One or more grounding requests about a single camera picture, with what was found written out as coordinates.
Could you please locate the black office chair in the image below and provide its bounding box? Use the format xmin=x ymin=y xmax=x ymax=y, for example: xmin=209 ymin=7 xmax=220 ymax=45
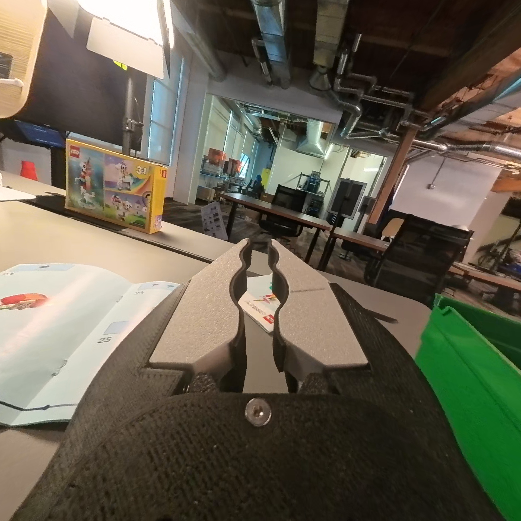
xmin=260 ymin=184 xmax=323 ymax=246

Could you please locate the wooden post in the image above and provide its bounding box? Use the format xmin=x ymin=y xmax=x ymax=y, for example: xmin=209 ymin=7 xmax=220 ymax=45
xmin=366 ymin=122 xmax=421 ymax=225

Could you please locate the black panel on stand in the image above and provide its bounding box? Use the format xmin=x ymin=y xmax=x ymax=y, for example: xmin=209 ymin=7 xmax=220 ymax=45
xmin=329 ymin=178 xmax=369 ymax=229

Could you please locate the black mesh chair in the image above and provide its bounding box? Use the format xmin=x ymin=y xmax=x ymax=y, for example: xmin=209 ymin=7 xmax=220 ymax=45
xmin=363 ymin=214 xmax=475 ymax=303

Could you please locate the yellow lego box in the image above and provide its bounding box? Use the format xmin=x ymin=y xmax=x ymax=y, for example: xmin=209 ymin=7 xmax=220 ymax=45
xmin=65 ymin=138 xmax=168 ymax=234

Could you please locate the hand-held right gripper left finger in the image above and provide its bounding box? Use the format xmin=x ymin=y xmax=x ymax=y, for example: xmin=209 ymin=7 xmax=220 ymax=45
xmin=148 ymin=238 xmax=251 ymax=380

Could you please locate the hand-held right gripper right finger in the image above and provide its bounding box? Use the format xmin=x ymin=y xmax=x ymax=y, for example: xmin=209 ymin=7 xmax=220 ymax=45
xmin=269 ymin=239 xmax=372 ymax=382

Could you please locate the printed sheet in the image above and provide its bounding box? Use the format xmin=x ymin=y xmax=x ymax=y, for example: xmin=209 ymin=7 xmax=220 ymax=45
xmin=201 ymin=203 xmax=229 ymax=241

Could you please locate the wooden table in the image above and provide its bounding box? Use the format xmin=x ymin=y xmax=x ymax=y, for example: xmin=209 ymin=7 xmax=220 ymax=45
xmin=331 ymin=227 xmax=521 ymax=294
xmin=218 ymin=192 xmax=333 ymax=262

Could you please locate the open instruction booklet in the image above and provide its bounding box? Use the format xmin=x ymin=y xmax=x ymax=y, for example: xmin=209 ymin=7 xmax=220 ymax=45
xmin=0 ymin=263 xmax=182 ymax=427

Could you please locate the closed instruction booklet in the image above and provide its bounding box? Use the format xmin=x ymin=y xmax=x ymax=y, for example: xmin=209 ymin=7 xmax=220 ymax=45
xmin=237 ymin=274 xmax=286 ymax=334

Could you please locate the beige ribbed housing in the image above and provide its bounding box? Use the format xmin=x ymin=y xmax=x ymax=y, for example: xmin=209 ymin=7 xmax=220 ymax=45
xmin=0 ymin=0 xmax=48 ymax=119

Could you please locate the studio light on stand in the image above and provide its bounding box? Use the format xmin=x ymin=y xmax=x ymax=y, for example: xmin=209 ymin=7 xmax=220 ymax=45
xmin=41 ymin=0 xmax=176 ymax=154

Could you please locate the green plastic bin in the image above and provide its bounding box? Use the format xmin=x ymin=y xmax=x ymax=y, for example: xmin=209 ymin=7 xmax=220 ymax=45
xmin=414 ymin=293 xmax=521 ymax=521

